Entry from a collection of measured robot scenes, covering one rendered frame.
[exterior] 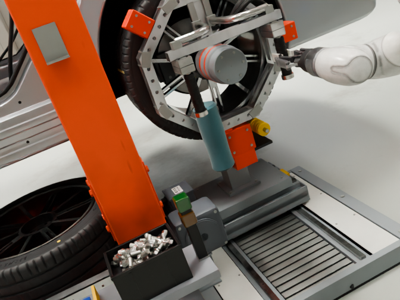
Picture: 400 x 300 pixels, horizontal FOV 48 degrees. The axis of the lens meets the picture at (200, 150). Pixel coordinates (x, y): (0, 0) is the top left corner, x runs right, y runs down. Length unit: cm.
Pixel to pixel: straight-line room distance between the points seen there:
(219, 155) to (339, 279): 61
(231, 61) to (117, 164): 56
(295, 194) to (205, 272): 89
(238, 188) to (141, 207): 78
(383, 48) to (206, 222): 82
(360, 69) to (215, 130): 60
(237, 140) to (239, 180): 30
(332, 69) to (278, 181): 88
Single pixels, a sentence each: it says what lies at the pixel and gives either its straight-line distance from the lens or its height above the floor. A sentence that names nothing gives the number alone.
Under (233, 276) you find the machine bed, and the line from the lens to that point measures 183.
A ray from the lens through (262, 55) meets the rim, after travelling 189.
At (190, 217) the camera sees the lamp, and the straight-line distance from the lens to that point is 124.
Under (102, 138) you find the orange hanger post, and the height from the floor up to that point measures 86.
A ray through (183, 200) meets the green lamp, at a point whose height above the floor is 66.
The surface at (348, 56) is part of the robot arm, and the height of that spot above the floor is 87.
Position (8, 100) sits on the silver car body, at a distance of 180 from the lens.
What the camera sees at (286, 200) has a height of 15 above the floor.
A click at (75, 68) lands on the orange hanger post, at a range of 123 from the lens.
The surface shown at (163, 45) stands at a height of 94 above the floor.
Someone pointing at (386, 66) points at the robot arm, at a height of 80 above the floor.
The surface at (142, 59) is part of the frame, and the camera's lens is 163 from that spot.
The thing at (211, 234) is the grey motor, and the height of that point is 32.
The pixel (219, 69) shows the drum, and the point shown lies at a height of 85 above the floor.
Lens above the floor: 122
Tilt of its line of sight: 22 degrees down
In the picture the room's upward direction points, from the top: 19 degrees counter-clockwise
